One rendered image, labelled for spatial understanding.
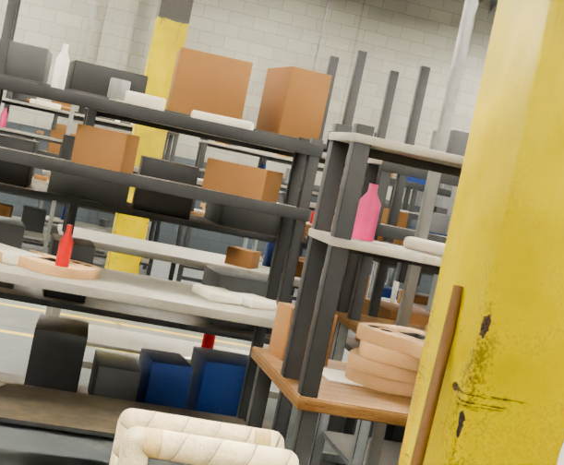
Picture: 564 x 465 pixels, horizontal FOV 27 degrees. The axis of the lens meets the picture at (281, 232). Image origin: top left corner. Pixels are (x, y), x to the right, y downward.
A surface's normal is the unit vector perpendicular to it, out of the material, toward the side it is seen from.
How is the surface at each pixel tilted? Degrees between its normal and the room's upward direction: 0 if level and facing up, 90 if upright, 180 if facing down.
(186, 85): 90
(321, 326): 90
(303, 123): 90
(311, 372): 90
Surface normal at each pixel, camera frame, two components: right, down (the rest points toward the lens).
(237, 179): -0.34, -0.02
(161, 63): 0.21, 0.10
